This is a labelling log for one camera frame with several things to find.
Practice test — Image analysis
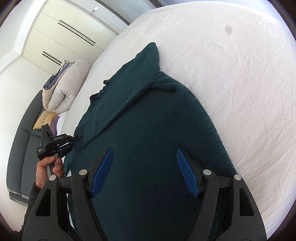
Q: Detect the dark green knit sweater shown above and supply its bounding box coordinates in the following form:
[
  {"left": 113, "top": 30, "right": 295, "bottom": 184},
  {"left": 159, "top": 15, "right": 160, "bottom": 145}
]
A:
[{"left": 65, "top": 43, "right": 236, "bottom": 240}]

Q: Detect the person's left dark sleeve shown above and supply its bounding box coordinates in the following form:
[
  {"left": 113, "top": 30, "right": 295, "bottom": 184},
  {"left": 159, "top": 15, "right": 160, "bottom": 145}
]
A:
[{"left": 12, "top": 182, "right": 42, "bottom": 241}]

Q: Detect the cream wardrobe with black handles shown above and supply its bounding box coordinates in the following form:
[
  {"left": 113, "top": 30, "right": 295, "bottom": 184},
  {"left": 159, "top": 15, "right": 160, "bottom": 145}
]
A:
[{"left": 23, "top": 1, "right": 118, "bottom": 74}]

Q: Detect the purple patterned cushion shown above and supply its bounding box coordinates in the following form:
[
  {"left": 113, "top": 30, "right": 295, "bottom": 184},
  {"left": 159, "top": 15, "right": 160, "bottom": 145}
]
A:
[{"left": 50, "top": 116, "right": 60, "bottom": 136}]

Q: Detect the dark grey headboard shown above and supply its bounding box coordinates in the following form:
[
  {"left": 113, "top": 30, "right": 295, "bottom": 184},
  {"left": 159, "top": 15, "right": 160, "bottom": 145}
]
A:
[{"left": 6, "top": 91, "right": 44, "bottom": 206}]

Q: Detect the person's left hand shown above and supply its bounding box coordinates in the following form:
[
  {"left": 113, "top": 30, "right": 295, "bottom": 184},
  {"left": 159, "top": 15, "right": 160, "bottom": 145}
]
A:
[{"left": 36, "top": 157, "right": 65, "bottom": 189}]

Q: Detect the yellow patterned cushion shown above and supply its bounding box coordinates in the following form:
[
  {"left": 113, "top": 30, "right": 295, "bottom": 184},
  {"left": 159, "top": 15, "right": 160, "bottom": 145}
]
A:
[{"left": 33, "top": 110, "right": 58, "bottom": 130}]

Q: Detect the white bed mattress sheet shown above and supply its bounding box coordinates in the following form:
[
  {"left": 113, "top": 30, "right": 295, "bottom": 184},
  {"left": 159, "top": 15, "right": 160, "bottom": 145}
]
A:
[{"left": 62, "top": 1, "right": 295, "bottom": 237}]

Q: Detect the folded beige duvet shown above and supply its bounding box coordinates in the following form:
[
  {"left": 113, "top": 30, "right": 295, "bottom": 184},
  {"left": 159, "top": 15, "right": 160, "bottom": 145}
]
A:
[{"left": 42, "top": 59, "right": 92, "bottom": 114}]

